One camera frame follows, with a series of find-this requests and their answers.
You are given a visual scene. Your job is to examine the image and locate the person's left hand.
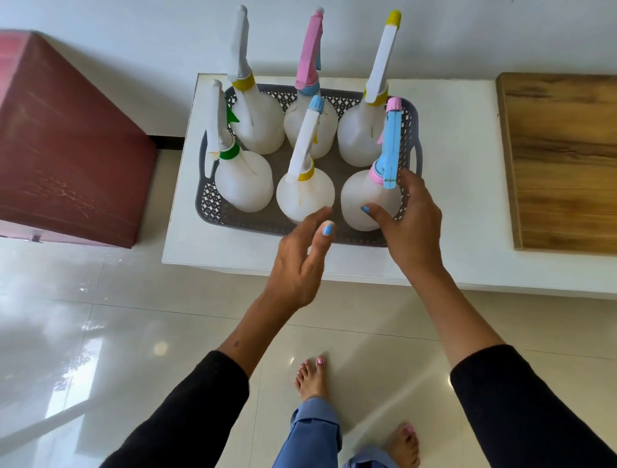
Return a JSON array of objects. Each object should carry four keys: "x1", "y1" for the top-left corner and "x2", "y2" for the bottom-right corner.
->
[{"x1": 263, "y1": 207, "x2": 335, "y2": 312}]

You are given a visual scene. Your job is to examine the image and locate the person's right hand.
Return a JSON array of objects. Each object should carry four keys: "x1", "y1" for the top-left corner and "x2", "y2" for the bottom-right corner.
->
[{"x1": 361, "y1": 169, "x2": 446, "y2": 279}]

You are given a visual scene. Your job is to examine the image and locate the blue-trigger pink-cap spray bottle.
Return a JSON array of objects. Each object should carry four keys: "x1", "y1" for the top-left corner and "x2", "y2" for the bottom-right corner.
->
[{"x1": 340, "y1": 96, "x2": 406, "y2": 232}]

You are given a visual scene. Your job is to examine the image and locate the person's right forearm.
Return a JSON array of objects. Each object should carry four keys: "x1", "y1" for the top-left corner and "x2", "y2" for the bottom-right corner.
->
[{"x1": 404, "y1": 264, "x2": 617, "y2": 468}]

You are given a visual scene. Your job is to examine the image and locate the person's left forearm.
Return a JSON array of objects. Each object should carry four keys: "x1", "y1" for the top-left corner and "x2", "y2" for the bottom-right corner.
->
[{"x1": 99, "y1": 292, "x2": 297, "y2": 468}]

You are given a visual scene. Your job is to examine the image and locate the grey plastic mesh basket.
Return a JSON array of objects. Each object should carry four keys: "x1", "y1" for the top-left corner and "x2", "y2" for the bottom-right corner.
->
[{"x1": 195, "y1": 84, "x2": 424, "y2": 248}]

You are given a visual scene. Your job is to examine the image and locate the group of white spray bottles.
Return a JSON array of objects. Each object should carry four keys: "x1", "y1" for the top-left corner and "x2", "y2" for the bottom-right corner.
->
[{"x1": 204, "y1": 5, "x2": 403, "y2": 225}]

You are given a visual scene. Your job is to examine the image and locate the person's left foot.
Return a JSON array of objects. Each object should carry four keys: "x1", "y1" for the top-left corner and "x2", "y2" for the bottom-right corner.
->
[{"x1": 294, "y1": 356, "x2": 331, "y2": 404}]

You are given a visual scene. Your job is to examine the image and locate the person's foot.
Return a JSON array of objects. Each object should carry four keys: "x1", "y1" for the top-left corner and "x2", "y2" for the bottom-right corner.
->
[
  {"x1": 383, "y1": 423, "x2": 421, "y2": 468},
  {"x1": 294, "y1": 356, "x2": 331, "y2": 404}
]

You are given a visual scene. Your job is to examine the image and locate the blue jeans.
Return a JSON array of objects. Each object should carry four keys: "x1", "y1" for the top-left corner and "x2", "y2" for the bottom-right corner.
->
[{"x1": 272, "y1": 397, "x2": 399, "y2": 468}]

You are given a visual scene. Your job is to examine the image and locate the brown wooden board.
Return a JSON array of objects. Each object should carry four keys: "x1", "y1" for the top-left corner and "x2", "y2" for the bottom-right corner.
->
[{"x1": 496, "y1": 72, "x2": 617, "y2": 256}]

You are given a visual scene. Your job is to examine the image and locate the person's right foot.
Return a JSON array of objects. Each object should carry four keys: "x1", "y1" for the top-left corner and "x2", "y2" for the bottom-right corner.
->
[{"x1": 383, "y1": 423, "x2": 421, "y2": 468}]

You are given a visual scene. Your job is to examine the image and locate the red-brown wooden cabinet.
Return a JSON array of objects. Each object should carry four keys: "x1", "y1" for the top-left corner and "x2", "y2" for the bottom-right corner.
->
[{"x1": 0, "y1": 30, "x2": 159, "y2": 250}]

